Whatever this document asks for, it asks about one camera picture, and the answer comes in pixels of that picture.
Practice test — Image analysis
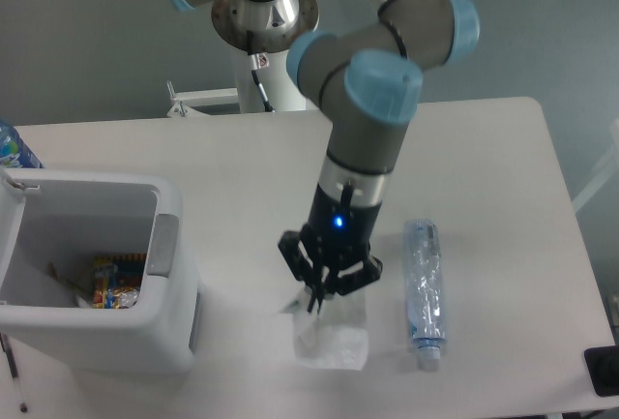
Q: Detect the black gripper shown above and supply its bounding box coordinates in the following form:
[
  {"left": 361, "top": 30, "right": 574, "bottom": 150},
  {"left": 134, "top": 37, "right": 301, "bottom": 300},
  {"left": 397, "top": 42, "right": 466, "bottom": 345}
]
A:
[{"left": 278, "top": 185, "right": 383, "bottom": 313}]

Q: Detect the crushed clear plastic bottle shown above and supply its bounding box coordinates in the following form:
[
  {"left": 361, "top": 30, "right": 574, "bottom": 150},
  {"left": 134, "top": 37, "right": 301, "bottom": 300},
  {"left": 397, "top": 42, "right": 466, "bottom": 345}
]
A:
[{"left": 403, "top": 219, "right": 446, "bottom": 372}]

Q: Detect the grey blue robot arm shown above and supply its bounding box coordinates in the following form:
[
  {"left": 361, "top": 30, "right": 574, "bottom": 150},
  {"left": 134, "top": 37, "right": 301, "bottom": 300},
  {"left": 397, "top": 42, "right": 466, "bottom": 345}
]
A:
[{"left": 170, "top": 0, "right": 480, "bottom": 313}]

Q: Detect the white plastic trash can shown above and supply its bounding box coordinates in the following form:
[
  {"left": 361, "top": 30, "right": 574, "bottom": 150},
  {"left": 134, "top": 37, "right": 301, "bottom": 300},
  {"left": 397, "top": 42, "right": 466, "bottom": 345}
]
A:
[{"left": 1, "top": 168, "right": 202, "bottom": 374}]

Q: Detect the colourful snack wrapper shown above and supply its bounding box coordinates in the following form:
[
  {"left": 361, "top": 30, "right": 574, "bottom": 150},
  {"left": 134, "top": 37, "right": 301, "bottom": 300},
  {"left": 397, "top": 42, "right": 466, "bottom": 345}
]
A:
[{"left": 92, "top": 254, "right": 146, "bottom": 310}]

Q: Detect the black device at edge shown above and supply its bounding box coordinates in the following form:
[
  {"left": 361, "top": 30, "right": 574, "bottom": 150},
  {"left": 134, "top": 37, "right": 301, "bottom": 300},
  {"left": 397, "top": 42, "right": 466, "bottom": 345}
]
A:
[{"left": 583, "top": 345, "right": 618, "bottom": 398}]

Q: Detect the black pen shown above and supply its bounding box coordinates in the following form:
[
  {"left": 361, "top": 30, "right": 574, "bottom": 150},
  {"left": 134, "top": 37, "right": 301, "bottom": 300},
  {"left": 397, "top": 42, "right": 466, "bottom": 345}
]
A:
[{"left": 1, "top": 334, "right": 29, "bottom": 414}]

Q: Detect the blue labelled drink bottle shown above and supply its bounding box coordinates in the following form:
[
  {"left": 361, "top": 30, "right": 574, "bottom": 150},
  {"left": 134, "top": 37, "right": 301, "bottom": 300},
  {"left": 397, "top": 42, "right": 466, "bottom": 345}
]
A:
[{"left": 1, "top": 120, "right": 44, "bottom": 168}]

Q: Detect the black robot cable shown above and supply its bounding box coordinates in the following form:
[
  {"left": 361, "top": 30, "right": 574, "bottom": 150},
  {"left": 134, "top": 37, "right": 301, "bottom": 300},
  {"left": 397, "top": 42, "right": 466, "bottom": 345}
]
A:
[{"left": 244, "top": 28, "right": 277, "bottom": 114}]

